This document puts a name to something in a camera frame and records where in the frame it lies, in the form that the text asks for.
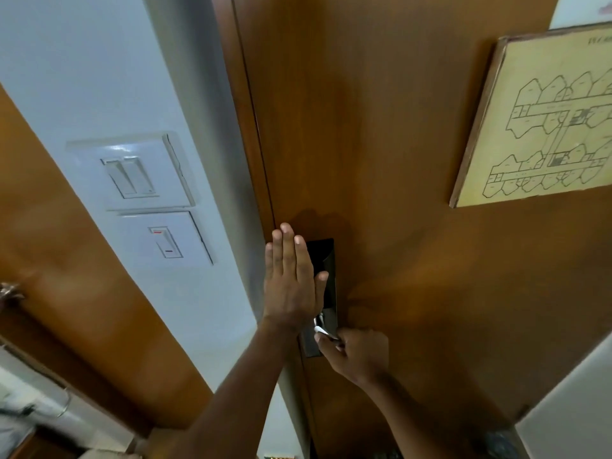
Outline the metal towel ring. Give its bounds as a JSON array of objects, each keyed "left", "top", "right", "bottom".
[{"left": 45, "top": 384, "right": 73, "bottom": 420}]

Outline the person's right forearm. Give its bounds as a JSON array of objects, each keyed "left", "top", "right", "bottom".
[{"left": 356, "top": 372, "right": 514, "bottom": 459}]

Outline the person's right hand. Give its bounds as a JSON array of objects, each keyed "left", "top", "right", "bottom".
[{"left": 314, "top": 328, "right": 391, "bottom": 386}]

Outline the person's left hand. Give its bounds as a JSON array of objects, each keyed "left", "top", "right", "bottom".
[{"left": 260, "top": 223, "right": 330, "bottom": 333}]

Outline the white single switch plate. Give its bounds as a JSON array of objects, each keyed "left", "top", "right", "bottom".
[{"left": 117, "top": 211, "right": 215, "bottom": 271}]

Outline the framed floor plan sign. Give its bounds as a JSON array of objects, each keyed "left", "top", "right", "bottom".
[{"left": 449, "top": 21, "right": 612, "bottom": 209}]

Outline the white double switch plate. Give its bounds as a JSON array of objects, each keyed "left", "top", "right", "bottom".
[{"left": 66, "top": 131, "right": 197, "bottom": 212}]

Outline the brown wooden side door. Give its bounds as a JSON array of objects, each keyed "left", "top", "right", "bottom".
[{"left": 0, "top": 83, "right": 214, "bottom": 438}]

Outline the black door lock plate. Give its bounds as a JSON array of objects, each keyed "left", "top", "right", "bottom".
[{"left": 300, "top": 238, "right": 339, "bottom": 359}]

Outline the silver door handle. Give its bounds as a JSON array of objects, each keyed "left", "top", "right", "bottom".
[{"left": 313, "top": 312, "right": 341, "bottom": 341}]

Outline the grey door frame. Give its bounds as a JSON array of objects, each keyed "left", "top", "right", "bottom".
[{"left": 142, "top": 0, "right": 317, "bottom": 459}]

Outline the metal side door handle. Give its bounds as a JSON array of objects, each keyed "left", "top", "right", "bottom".
[{"left": 0, "top": 281, "right": 26, "bottom": 304}]

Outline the person's left forearm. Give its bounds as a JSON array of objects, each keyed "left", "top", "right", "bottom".
[{"left": 174, "top": 321, "right": 311, "bottom": 459}]

